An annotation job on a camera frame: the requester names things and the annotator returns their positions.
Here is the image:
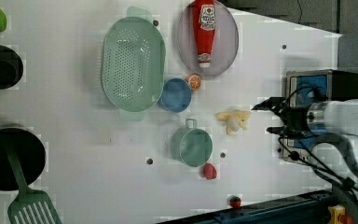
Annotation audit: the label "red strawberry toy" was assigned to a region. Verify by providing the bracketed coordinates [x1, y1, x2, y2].
[202, 163, 217, 179]

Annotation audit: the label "silver black toaster oven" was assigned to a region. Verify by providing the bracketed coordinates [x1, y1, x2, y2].
[282, 70, 358, 164]

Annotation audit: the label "blue metal frame rail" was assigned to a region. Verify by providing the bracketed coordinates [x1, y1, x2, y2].
[159, 190, 337, 224]

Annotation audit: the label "green mug with handle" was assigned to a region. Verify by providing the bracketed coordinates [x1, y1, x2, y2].
[171, 119, 213, 167]

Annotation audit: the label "green slotted spatula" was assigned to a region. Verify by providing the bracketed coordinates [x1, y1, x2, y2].
[3, 140, 62, 224]

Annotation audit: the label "grey round plate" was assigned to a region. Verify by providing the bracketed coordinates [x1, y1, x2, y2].
[176, 1, 239, 77]

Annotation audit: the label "green perforated colander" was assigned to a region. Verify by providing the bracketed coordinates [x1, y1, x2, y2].
[102, 7, 166, 121]

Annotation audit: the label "blue round bowl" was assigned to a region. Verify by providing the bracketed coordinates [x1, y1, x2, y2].
[159, 78, 192, 113]

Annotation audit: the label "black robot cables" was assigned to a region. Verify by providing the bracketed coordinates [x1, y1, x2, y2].
[278, 85, 358, 200]

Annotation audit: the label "peeled yellow toy banana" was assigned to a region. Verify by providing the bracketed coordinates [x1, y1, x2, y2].
[214, 110, 251, 135]

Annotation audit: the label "yellow red emergency button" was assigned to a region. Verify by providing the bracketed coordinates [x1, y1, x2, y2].
[328, 205, 353, 224]

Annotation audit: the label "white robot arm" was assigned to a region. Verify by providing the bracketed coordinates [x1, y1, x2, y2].
[253, 97, 358, 188]

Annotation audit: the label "orange slice toy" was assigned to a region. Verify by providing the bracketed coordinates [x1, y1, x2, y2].
[186, 74, 201, 91]

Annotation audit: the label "red ketchup bottle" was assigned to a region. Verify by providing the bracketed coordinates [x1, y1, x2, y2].
[192, 0, 216, 68]

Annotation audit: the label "large black pan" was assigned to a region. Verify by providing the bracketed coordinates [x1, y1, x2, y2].
[0, 128, 47, 191]

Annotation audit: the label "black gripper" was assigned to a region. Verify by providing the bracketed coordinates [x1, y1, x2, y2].
[252, 97, 310, 136]

